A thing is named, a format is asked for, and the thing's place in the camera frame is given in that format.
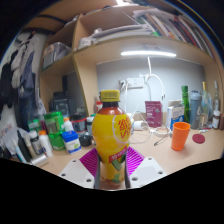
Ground green plastic container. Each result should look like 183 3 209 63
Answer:
43 111 66 151

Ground magenta pouch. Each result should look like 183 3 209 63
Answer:
144 100 164 128

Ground white wall power strip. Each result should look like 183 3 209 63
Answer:
125 77 145 89

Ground orange plastic cup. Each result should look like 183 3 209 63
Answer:
170 121 192 152

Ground flat round red coaster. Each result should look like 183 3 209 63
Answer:
192 133 207 145

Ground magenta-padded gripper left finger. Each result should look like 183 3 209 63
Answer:
58 147 101 190

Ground brown jar with dark lid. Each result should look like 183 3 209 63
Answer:
211 109 222 130

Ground white desk lamp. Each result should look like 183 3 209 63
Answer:
120 50 178 101

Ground grey shaker bottle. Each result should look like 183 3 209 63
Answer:
189 90 203 130

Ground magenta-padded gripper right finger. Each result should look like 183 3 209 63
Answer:
124 146 168 189

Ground clear bottle with white cap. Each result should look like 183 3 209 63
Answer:
213 80 221 113

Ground green glass bottle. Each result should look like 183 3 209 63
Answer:
180 85 190 124

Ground clear bottle with yellow cap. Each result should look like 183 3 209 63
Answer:
200 81 210 127

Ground hanging clothes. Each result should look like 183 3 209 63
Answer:
0 31 46 128

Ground yellow drink bottle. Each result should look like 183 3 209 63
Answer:
91 89 132 190

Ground white jar with blue lid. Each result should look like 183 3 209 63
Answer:
61 130 82 155

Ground white bottle with orange cap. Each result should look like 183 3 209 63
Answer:
38 129 54 158

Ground blue and white carton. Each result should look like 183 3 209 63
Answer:
165 99 185 131

